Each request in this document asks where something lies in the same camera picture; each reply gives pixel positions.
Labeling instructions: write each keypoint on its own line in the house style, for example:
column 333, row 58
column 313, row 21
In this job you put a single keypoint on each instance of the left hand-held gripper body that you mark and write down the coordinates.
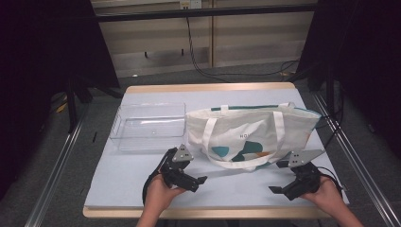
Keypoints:
column 176, row 173

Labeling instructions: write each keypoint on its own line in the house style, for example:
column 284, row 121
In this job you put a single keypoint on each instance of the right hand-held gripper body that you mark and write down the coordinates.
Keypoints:
column 305, row 179

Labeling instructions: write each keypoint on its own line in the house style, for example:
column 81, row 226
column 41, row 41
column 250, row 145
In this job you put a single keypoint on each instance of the white tote bag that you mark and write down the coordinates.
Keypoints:
column 246, row 126

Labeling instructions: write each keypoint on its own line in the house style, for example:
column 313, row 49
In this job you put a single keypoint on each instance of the person's left hand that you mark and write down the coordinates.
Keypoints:
column 159, row 197

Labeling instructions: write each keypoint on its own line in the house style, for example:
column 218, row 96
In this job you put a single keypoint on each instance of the person's right hand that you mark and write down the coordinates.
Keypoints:
column 329, row 197

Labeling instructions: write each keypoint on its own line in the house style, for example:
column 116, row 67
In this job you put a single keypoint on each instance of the wooden table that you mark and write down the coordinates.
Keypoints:
column 205, row 213

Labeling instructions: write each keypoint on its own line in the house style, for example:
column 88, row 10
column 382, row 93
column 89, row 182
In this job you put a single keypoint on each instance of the light blue table mat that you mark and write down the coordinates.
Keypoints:
column 126, row 176

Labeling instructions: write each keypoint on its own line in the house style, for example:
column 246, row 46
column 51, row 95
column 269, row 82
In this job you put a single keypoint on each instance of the clear plastic container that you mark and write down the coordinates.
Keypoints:
column 148, row 126

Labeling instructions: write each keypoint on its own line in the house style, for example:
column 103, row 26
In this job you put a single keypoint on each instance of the small black pen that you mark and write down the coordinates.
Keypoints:
column 94, row 136

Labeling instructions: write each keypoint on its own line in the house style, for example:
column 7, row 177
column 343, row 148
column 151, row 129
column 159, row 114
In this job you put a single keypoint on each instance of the black curtain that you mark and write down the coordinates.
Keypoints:
column 38, row 63
column 365, row 63

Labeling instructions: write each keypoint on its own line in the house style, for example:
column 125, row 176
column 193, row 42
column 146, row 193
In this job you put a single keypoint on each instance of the black horizontal bar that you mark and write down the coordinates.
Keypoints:
column 205, row 12

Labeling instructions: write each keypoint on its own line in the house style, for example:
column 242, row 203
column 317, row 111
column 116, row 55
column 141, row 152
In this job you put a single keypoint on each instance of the metal floor rail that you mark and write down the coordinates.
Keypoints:
column 356, row 164
column 53, row 176

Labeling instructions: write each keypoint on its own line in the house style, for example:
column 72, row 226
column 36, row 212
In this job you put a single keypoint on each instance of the wall power outlet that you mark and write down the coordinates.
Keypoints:
column 190, row 4

